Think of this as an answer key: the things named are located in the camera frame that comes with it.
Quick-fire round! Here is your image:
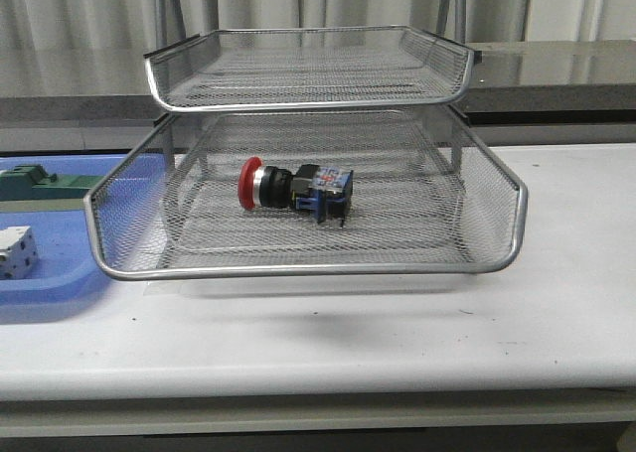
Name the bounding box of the red emergency stop push button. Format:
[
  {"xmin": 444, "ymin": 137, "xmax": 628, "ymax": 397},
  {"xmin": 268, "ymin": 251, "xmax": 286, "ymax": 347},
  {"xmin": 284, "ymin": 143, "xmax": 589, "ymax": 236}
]
[{"xmin": 238, "ymin": 156, "xmax": 354, "ymax": 226}]

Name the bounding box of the silver mesh tray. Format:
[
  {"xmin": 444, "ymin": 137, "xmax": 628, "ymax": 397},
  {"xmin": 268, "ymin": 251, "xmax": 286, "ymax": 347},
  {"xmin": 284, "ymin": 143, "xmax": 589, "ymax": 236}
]
[
  {"xmin": 143, "ymin": 23, "xmax": 476, "ymax": 113},
  {"xmin": 172, "ymin": 198, "xmax": 459, "ymax": 255},
  {"xmin": 84, "ymin": 106, "xmax": 528, "ymax": 280}
]

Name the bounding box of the clear tape under rack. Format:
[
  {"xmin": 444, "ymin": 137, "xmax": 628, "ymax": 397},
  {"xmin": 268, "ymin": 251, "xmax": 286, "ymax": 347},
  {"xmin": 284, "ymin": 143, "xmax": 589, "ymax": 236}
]
[{"xmin": 143, "ymin": 279, "xmax": 184, "ymax": 297}]

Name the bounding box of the blue plastic tray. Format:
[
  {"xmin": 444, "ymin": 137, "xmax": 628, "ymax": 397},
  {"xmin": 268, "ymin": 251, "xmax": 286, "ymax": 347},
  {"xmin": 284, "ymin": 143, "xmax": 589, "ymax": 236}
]
[{"xmin": 1, "ymin": 153, "xmax": 166, "ymax": 306}]

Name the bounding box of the grey granite counter ledge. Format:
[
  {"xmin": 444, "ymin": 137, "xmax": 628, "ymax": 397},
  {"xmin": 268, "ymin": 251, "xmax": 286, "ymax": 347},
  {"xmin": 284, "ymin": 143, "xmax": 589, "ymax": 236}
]
[{"xmin": 1, "ymin": 41, "xmax": 635, "ymax": 156}]

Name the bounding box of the green terminal block component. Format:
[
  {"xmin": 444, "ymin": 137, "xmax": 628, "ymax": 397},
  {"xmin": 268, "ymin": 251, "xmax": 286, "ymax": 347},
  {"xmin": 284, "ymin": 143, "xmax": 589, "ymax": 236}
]
[{"xmin": 1, "ymin": 164, "xmax": 102, "ymax": 213}]

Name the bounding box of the white circuit breaker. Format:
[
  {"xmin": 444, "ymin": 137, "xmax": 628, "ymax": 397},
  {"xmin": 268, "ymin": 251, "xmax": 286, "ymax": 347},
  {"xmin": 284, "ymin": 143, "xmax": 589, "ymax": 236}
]
[{"xmin": 0, "ymin": 226, "xmax": 39, "ymax": 280}]

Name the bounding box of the grey pleated curtain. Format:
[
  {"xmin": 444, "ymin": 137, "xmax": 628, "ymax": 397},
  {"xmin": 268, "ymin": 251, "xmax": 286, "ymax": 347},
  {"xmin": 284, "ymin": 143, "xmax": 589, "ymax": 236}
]
[{"xmin": 1, "ymin": 0, "xmax": 635, "ymax": 50}]

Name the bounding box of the silver metal rack frame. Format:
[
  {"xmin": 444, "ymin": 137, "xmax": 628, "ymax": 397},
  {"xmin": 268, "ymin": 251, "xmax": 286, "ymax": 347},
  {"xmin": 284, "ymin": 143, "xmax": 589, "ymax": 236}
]
[{"xmin": 148, "ymin": 0, "xmax": 483, "ymax": 175}]

